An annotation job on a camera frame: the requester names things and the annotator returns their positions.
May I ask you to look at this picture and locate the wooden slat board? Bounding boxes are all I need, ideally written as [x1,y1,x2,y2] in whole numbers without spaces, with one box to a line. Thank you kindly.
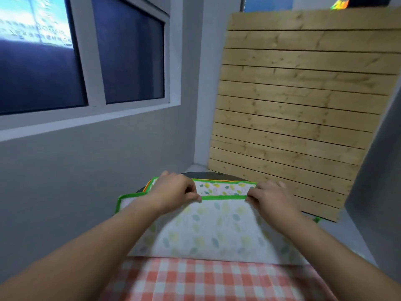
[208,9,401,222]

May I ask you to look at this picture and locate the person's right forearm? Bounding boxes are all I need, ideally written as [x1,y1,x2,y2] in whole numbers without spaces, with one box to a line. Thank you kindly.
[276,213,401,301]

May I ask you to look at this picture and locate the leaf print cloth green trim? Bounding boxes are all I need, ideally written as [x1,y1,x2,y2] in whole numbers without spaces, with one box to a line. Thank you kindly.
[114,177,321,266]

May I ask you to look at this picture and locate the white framed window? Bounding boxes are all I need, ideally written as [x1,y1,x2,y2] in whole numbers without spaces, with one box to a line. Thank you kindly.
[0,0,183,142]

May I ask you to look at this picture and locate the person's left hand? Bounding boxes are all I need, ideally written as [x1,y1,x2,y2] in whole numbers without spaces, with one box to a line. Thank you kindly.
[147,171,202,213]

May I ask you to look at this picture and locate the red white checkered tablecloth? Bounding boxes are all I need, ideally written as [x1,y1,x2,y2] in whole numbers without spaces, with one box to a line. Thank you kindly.
[100,256,337,301]

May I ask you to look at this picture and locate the person's right hand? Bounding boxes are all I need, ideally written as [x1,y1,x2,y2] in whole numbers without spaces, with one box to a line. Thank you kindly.
[245,181,302,234]

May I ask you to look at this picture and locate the round black table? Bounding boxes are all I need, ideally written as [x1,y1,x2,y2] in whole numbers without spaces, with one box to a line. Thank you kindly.
[131,172,251,196]

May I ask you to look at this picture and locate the person's left forearm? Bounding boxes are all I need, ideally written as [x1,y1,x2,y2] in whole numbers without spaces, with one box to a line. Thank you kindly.
[0,197,163,301]

